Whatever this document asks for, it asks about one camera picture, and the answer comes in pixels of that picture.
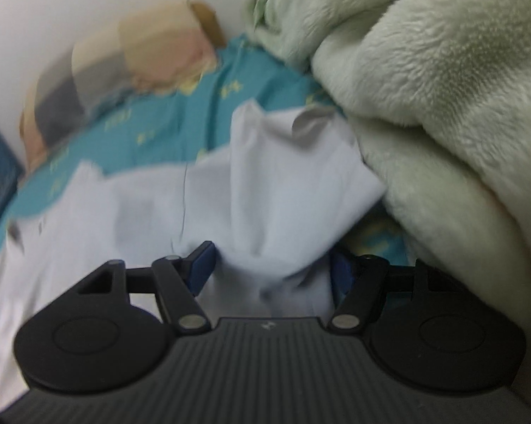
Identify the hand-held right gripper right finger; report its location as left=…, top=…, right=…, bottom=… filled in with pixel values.
left=326, top=252, right=469, bottom=335

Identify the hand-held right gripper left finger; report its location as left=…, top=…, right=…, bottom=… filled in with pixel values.
left=73, top=241, right=217, bottom=334

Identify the white garment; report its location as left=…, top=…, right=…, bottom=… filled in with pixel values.
left=0, top=101, right=387, bottom=413

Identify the teal printed bed sheet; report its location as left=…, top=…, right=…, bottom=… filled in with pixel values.
left=0, top=33, right=414, bottom=270

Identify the pale green fleece blanket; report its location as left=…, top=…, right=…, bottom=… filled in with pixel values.
left=243, top=0, right=531, bottom=411

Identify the patchwork pastel pillow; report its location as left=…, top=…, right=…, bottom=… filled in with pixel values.
left=19, top=1, right=217, bottom=171

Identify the brown cardboard box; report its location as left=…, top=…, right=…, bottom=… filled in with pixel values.
left=190, top=2, right=227, bottom=48

